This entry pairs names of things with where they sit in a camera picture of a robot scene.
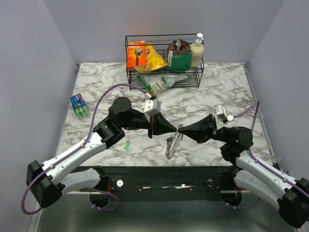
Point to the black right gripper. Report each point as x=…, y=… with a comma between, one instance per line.
x=199, y=130

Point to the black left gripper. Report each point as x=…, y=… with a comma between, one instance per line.
x=159, y=124

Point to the green key tag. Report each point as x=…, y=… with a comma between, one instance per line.
x=126, y=145

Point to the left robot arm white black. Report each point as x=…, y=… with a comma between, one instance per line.
x=49, y=180

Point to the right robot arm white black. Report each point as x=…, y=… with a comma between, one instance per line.
x=288, y=195

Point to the green white plastic pouch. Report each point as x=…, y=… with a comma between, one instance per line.
x=157, y=83

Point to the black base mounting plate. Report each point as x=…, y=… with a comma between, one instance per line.
x=149, y=184

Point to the yellow snack bag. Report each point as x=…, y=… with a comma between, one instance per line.
x=154, y=60

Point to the brown green bag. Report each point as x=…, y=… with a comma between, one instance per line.
x=179, y=56

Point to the orange razor package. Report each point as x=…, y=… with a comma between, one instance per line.
x=136, y=55

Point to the blue green toothpaste box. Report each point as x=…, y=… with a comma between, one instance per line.
x=79, y=106

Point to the cream lotion pump bottle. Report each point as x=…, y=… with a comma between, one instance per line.
x=197, y=49

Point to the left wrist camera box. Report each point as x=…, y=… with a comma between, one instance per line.
x=152, y=105

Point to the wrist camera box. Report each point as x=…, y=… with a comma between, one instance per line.
x=222, y=113
x=152, y=105

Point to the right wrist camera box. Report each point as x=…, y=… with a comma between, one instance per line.
x=222, y=113

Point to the aluminium rail frame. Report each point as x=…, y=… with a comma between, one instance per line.
x=73, y=213

